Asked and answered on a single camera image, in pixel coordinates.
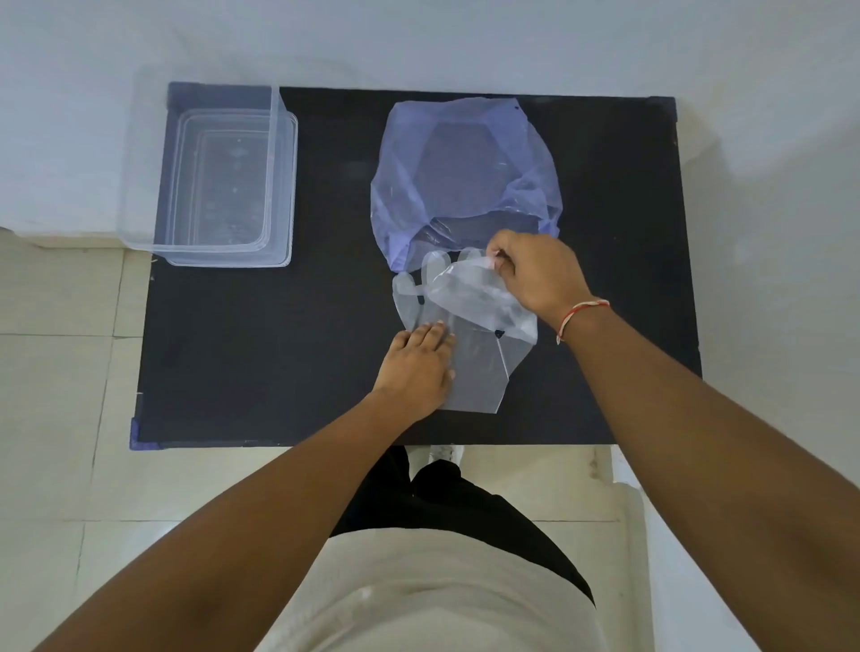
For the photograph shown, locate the person's left forearm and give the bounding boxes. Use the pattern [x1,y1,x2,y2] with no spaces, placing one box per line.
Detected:
[34,391,438,652]

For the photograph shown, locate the blue plastic bag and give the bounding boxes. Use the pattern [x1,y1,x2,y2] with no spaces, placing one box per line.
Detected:
[370,97,564,273]

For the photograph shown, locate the person's right hand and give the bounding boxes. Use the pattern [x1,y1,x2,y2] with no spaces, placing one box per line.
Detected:
[486,227,597,334]

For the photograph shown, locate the person's left hand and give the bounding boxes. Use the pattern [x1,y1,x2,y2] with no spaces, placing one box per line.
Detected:
[371,322,457,422]

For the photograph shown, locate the black trousers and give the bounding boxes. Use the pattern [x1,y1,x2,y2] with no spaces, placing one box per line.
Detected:
[329,446,596,605]

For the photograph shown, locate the clear plastic bag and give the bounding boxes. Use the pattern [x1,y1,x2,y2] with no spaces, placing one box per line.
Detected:
[391,247,539,412]

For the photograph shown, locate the person's right forearm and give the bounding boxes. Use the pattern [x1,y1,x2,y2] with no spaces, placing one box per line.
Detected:
[561,305,860,652]

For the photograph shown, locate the white shirt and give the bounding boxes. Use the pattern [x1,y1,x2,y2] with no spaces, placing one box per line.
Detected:
[258,527,609,652]

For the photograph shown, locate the red and white thread bracelet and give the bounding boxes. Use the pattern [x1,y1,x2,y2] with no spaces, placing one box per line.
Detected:
[555,299,611,346]

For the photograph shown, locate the clear plastic storage container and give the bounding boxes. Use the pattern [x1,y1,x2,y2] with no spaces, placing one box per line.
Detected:
[120,66,299,269]

